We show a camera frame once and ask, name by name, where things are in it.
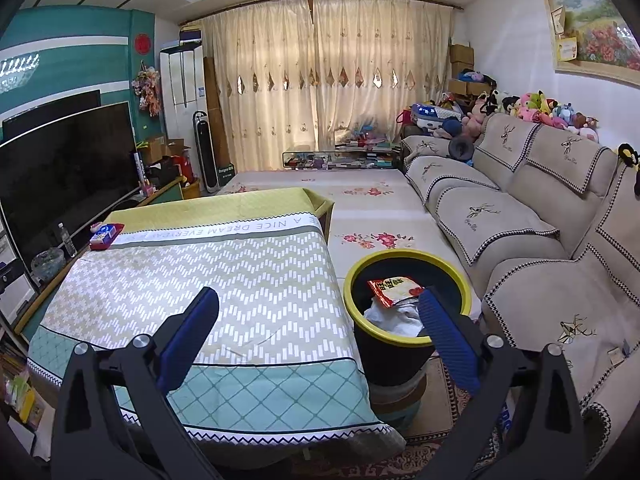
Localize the plush toy pile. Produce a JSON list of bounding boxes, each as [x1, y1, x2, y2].
[[397, 81, 600, 143]]

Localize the framed flower painting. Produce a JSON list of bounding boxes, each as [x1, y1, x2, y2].
[[544, 0, 639, 87]]

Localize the red blue tissue box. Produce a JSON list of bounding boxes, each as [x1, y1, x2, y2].
[[89, 223, 125, 252]]

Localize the black flat television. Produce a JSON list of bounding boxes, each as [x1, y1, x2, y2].
[[1, 102, 139, 264]]

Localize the paper flower wall decoration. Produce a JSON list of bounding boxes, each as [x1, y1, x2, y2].
[[131, 62, 162, 117]]

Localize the white drawer unit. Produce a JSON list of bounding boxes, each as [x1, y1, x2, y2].
[[0, 221, 36, 327]]

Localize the clear water bottle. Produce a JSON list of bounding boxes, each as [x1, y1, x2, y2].
[[58, 222, 77, 258]]

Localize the low glass shelf clutter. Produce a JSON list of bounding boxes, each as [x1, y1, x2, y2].
[[282, 127, 400, 170]]

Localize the cream curtains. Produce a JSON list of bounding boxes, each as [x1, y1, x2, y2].
[[195, 0, 454, 171]]

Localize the cardboard boxes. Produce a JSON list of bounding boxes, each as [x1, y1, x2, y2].
[[447, 44, 497, 96]]

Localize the beige sofa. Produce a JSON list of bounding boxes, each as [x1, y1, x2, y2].
[[402, 114, 639, 468]]

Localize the yellow rimmed dark trash bin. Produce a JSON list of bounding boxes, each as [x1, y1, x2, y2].
[[343, 249, 473, 388]]

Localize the patterned table cloth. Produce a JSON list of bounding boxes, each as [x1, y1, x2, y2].
[[27, 188, 406, 469]]

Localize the yellow teal tv cabinet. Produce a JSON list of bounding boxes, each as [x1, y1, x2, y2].
[[13, 176, 187, 336]]

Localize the black tower fan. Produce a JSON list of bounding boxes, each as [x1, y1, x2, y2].
[[193, 110, 219, 194]]

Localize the glass ashtray bowl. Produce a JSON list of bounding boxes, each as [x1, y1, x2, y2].
[[30, 247, 66, 284]]

